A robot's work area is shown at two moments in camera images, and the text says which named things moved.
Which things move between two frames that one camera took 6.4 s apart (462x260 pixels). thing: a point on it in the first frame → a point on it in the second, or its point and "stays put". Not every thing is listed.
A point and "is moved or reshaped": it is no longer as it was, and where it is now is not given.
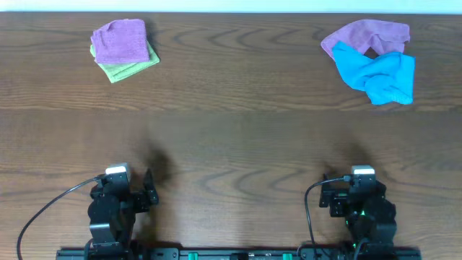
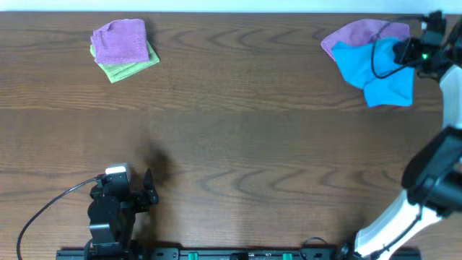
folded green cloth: [117, 71] stays put
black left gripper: [143, 198] stays put
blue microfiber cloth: [388, 79] is moved or reshaped
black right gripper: [338, 199] → [403, 55]
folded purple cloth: [122, 41] stays put
